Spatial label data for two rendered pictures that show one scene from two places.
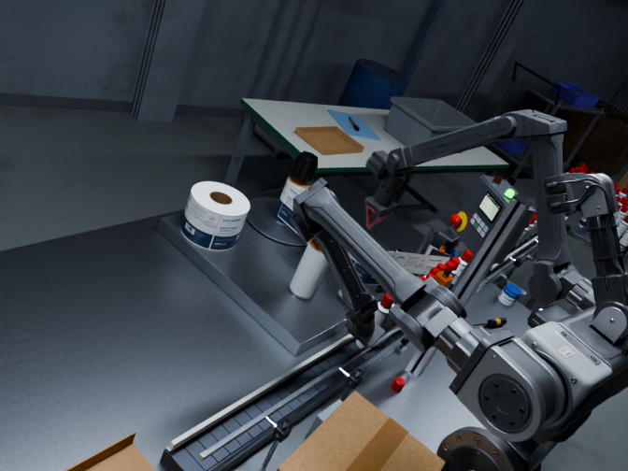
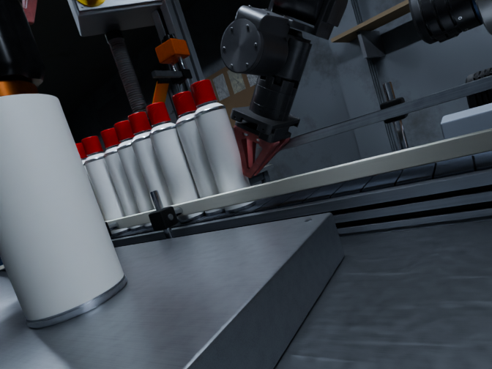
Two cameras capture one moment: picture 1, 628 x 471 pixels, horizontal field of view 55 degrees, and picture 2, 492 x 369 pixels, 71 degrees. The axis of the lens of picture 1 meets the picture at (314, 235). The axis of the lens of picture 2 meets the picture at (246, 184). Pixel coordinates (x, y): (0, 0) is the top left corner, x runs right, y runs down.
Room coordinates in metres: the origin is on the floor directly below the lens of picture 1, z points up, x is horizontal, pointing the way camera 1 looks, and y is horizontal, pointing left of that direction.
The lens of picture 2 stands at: (1.43, 0.26, 0.97)
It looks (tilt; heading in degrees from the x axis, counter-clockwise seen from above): 6 degrees down; 277
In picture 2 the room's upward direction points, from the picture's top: 18 degrees counter-clockwise
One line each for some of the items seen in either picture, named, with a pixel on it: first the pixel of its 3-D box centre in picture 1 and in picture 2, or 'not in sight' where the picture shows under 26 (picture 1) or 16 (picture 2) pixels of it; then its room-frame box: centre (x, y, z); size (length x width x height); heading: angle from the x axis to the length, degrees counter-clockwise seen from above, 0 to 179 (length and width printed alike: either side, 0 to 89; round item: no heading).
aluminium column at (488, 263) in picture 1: (463, 293); (185, 67); (1.56, -0.47, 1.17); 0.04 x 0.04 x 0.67; 62
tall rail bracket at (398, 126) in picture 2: (341, 386); (400, 140); (1.27, -0.23, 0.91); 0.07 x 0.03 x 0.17; 62
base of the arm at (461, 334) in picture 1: (467, 348); not in sight; (0.87, -0.32, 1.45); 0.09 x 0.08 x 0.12; 141
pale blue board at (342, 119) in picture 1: (353, 124); not in sight; (3.66, 0.05, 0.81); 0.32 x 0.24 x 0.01; 37
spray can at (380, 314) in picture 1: (376, 321); (220, 146); (1.51, -0.28, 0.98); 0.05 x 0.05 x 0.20
